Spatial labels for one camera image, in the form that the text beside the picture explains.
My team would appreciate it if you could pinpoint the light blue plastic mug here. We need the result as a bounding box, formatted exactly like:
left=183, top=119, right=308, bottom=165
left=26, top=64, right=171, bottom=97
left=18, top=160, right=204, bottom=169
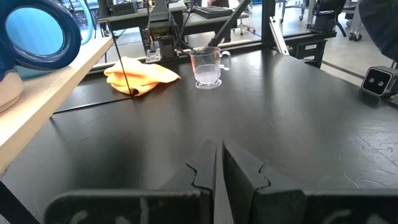
left=6, top=0, right=94, bottom=79

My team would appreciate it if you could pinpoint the grey desk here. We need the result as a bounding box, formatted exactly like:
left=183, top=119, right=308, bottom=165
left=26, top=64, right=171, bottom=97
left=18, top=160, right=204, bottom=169
left=98, top=1, right=187, bottom=32
left=183, top=11, right=250, bottom=35

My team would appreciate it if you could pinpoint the clear plastic mug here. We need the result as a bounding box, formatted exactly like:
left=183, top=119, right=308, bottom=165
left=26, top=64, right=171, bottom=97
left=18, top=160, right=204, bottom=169
left=189, top=46, right=233, bottom=90

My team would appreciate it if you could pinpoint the black vertical frame post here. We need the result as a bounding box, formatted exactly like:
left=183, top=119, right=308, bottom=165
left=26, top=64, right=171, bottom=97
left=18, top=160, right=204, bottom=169
left=261, top=0, right=276, bottom=48

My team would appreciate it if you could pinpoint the silver diagonal frame brace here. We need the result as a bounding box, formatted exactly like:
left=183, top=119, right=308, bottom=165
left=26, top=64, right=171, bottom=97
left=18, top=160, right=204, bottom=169
left=269, top=17, right=290, bottom=57

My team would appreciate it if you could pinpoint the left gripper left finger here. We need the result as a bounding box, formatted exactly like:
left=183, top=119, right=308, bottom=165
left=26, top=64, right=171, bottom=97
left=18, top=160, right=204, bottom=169
left=43, top=139, right=218, bottom=224

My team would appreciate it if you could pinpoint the wooden shelf with black legs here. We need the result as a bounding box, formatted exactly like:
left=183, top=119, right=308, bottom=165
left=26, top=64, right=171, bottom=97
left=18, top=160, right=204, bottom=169
left=0, top=21, right=135, bottom=224

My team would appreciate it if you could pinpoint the black diagonal frame brace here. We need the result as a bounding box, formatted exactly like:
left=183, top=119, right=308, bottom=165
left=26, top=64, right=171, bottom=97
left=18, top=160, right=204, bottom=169
left=206, top=0, right=252, bottom=48

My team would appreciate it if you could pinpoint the black stereo camera box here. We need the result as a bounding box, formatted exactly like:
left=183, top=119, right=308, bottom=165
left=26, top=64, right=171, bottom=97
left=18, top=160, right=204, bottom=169
left=361, top=65, right=398, bottom=98

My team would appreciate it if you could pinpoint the person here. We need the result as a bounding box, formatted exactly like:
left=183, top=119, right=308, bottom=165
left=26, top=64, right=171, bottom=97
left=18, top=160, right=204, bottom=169
left=358, top=0, right=398, bottom=62

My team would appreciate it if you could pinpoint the black keyboard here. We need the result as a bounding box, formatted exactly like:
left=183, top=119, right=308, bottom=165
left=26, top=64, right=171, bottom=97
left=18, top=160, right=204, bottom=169
left=194, top=5, right=234, bottom=19

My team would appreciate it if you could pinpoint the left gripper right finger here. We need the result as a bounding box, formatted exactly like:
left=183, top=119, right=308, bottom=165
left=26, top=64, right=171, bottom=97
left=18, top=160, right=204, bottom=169
left=222, top=139, right=398, bottom=224

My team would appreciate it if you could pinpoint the orange cloth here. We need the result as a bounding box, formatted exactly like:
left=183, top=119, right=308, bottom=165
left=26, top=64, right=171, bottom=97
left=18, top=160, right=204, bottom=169
left=104, top=56, right=181, bottom=96

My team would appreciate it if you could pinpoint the black office chair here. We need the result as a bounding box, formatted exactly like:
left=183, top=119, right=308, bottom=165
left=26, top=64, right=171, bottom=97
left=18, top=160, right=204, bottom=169
left=306, top=0, right=348, bottom=39

